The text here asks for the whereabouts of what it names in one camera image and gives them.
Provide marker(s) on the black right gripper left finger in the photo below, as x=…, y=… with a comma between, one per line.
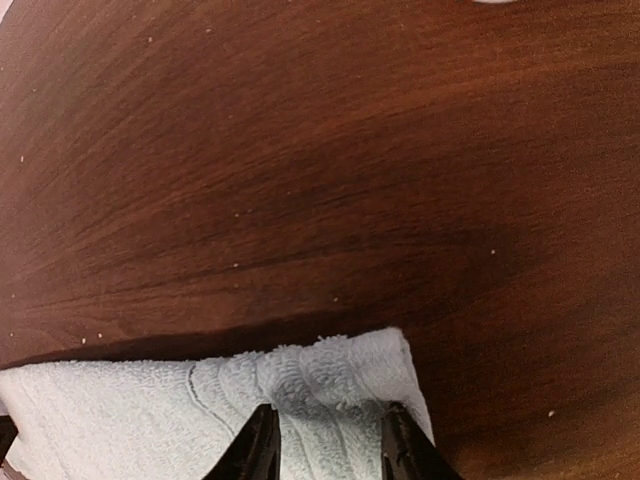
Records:
x=255, y=453

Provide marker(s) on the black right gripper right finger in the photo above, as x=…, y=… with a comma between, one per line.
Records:
x=407, y=453

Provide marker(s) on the light blue towel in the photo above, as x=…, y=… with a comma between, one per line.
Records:
x=175, y=419

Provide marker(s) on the white perforated plastic basket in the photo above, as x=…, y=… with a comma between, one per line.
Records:
x=495, y=1

